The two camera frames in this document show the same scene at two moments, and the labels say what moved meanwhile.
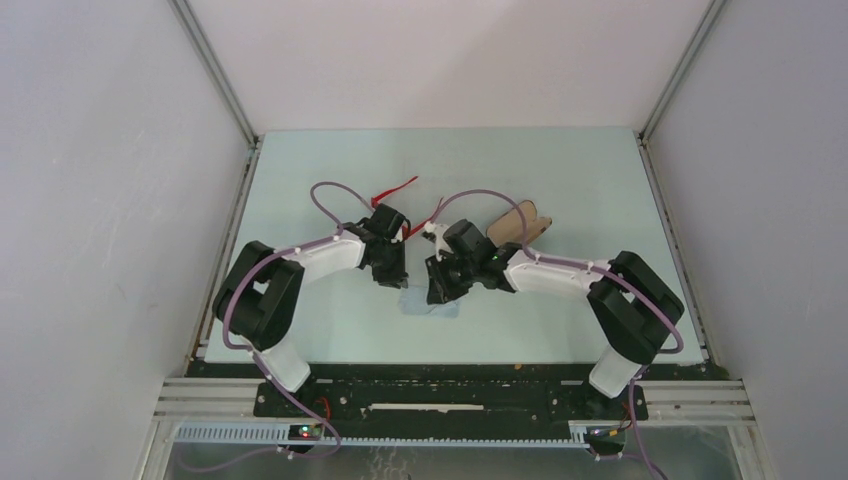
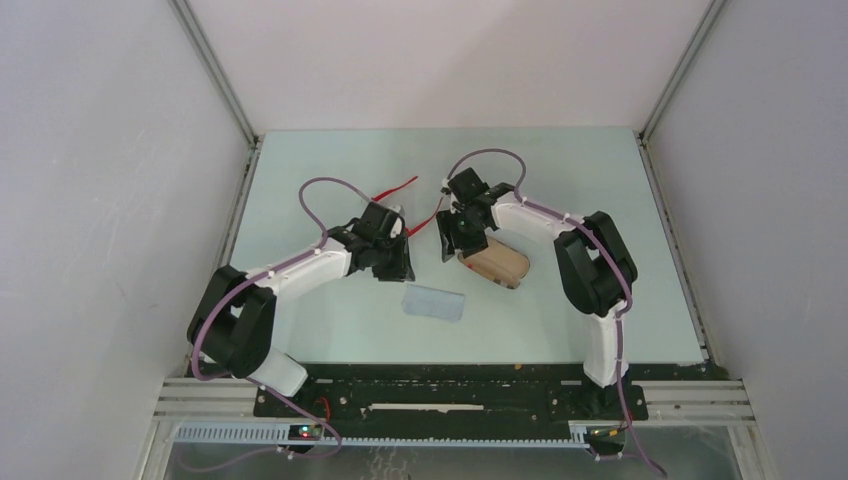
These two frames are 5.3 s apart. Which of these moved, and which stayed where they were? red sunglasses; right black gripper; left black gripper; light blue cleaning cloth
Moved: right black gripper
Stayed: light blue cleaning cloth; red sunglasses; left black gripper
